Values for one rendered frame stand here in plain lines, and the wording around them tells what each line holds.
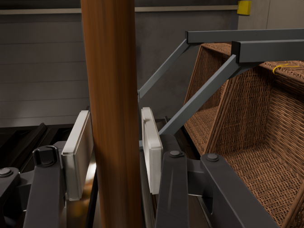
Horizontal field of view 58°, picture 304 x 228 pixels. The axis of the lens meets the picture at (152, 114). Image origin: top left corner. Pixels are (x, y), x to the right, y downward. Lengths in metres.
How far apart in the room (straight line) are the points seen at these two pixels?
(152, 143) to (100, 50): 0.06
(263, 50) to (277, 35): 0.56
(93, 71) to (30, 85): 3.04
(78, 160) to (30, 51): 2.96
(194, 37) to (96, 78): 0.92
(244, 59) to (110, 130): 0.47
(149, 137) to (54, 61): 2.92
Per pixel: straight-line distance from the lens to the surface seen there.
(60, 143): 0.18
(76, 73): 3.04
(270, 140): 1.27
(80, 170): 0.16
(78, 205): 1.04
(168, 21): 2.94
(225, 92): 1.22
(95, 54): 0.16
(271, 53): 0.63
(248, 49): 0.61
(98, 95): 0.16
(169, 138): 0.18
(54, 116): 3.25
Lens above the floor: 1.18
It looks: 5 degrees down
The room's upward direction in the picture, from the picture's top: 93 degrees counter-clockwise
